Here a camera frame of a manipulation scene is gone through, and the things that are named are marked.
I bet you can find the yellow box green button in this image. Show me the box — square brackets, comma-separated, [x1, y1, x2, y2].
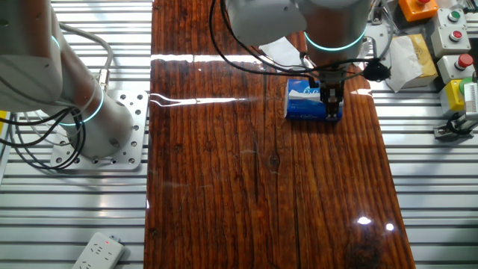
[438, 76, 478, 114]

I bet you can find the blue tissue pack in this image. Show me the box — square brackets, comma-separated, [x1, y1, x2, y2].
[284, 78, 344, 123]

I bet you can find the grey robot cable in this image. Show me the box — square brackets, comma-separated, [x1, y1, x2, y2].
[58, 22, 114, 93]

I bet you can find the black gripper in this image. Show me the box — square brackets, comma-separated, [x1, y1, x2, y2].
[319, 78, 346, 121]

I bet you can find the white power strip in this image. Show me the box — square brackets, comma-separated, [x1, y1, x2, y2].
[70, 232, 126, 269]

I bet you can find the yellow tissue box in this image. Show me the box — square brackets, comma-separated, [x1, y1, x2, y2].
[384, 33, 439, 90]

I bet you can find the black camera cable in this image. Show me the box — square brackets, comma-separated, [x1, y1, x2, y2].
[446, 111, 474, 136]

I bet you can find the grey box red mushroom button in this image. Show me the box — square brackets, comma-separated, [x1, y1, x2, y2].
[435, 53, 477, 85]

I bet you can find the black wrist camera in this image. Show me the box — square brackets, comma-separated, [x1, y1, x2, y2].
[362, 58, 392, 82]

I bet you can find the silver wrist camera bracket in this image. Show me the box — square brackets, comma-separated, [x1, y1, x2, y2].
[364, 22, 393, 63]

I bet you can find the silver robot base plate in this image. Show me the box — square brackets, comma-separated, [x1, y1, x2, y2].
[50, 89, 149, 172]

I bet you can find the orange button box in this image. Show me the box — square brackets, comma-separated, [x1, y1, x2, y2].
[398, 0, 439, 22]

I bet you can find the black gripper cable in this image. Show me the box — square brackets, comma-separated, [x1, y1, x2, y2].
[208, 0, 369, 81]

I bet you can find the grey box small red button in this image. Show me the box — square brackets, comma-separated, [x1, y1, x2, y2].
[430, 25, 472, 58]

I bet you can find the metal camera mount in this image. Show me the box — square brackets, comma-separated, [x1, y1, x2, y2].
[432, 111, 478, 142]

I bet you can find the grey box green button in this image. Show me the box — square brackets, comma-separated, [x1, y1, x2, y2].
[435, 7, 468, 30]

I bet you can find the black cable bundle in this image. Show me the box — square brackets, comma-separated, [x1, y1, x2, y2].
[0, 106, 87, 171]

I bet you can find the white tissue sheet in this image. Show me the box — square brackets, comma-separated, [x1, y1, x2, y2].
[385, 35, 424, 93]

